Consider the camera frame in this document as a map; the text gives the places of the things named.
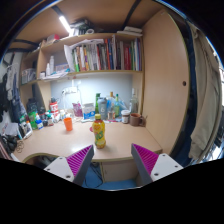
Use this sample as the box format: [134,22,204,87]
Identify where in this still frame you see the yellow-labelled tea drink bottle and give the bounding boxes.
[92,113,107,150]

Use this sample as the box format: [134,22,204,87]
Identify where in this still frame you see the small green plastic bottle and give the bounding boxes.
[28,110,38,131]

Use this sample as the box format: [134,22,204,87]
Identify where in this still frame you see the wooden shelf unit with books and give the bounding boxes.
[19,29,145,84]

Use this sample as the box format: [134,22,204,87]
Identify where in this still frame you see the blue and white carton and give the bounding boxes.
[82,102,96,120]

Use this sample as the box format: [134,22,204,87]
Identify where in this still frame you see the brown ceramic mug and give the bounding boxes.
[129,113,145,127]

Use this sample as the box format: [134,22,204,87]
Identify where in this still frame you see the clear bottle with green cap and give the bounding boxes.
[114,93,121,118]

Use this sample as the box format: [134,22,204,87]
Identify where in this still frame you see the red and white canister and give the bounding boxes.
[49,101,60,116]

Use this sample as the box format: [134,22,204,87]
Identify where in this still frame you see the white ceiling light tube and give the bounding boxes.
[58,15,73,34]

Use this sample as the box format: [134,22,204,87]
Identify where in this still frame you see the clear glass bottle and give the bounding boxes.
[129,88,139,114]

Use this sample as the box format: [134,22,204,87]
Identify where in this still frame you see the white bottle with blue cap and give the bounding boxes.
[35,114,44,130]

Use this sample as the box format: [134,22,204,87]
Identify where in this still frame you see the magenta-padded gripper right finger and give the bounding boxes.
[130,143,184,187]

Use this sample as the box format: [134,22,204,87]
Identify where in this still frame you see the magenta snack pouch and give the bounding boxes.
[72,102,84,118]

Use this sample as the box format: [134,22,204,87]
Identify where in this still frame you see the dark hanging clothes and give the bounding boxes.
[0,63,22,123]

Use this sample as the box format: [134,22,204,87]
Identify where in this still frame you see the tall green bottle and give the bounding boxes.
[94,92,101,114]

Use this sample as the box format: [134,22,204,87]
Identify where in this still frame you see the white power strip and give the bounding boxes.
[62,86,78,94]

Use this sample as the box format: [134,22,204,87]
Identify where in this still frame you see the dark bottle with green cap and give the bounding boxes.
[46,113,55,127]

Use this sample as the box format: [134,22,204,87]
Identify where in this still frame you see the brown jar with white lid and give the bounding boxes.
[121,109,131,125]

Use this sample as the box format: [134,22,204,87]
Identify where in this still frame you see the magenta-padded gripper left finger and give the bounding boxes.
[43,144,95,187]

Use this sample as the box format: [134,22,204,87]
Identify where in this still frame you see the orange plastic cup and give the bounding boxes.
[63,117,74,132]

